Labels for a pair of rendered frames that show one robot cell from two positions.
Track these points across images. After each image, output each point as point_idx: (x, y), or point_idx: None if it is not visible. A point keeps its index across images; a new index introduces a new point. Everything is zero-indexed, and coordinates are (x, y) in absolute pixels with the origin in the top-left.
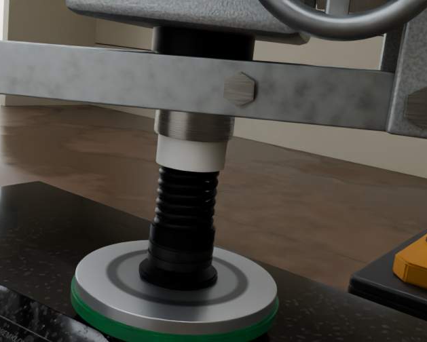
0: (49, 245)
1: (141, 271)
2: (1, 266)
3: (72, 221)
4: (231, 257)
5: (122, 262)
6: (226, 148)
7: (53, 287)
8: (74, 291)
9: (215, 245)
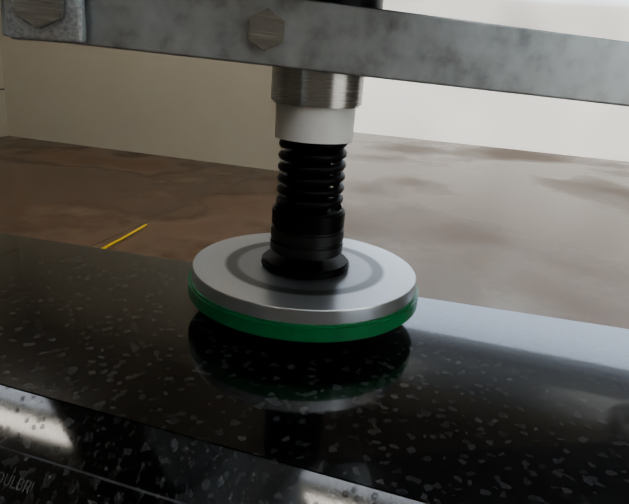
0: (563, 373)
1: None
2: (532, 326)
3: None
4: (261, 295)
5: (369, 266)
6: (277, 113)
7: (444, 314)
8: None
9: (344, 473)
